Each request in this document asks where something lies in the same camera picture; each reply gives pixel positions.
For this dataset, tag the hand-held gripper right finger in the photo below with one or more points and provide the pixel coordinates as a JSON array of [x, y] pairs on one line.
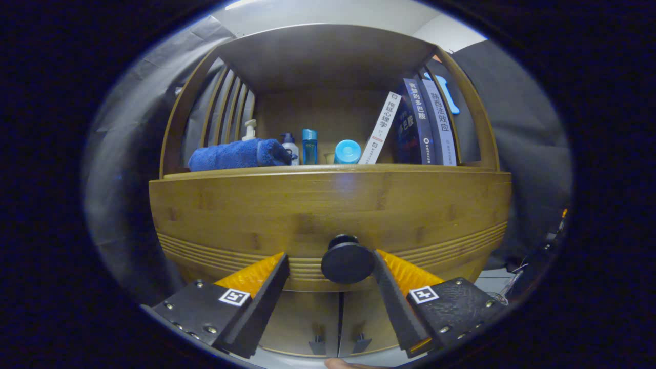
[[397, 302]]

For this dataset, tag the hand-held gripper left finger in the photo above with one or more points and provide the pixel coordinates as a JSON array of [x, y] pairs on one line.
[[266, 302]]

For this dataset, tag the wooden drawer with black knob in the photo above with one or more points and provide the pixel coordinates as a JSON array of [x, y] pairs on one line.
[[307, 210]]

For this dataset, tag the light blue tube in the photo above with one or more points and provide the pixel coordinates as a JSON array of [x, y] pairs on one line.
[[347, 152]]

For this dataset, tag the wooden cabinet door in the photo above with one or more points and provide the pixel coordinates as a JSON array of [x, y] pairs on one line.
[[366, 318], [302, 318]]

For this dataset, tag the wooden cabinet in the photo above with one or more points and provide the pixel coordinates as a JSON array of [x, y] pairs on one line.
[[328, 56]]

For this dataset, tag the folded blue towel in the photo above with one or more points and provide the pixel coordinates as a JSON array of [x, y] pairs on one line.
[[230, 155]]

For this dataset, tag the white bottle with blue cap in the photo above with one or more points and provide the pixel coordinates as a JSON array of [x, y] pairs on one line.
[[291, 151]]

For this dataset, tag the clear blue bottle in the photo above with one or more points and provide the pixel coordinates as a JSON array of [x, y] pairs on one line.
[[309, 148]]

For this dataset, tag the white pump bottle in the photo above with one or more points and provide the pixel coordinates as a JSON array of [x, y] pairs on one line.
[[249, 132]]

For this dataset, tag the white book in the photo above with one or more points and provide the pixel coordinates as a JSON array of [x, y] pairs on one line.
[[382, 125]]

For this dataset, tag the dark blue book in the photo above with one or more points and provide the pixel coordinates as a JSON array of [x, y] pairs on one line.
[[417, 118]]

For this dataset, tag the pale lilac book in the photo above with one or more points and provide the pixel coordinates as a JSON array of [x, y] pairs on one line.
[[439, 120]]

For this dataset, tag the black clamp with orange tip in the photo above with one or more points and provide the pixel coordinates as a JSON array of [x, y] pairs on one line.
[[564, 212]]

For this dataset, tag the black backdrop cloth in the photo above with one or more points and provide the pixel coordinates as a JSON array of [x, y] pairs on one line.
[[512, 128]]

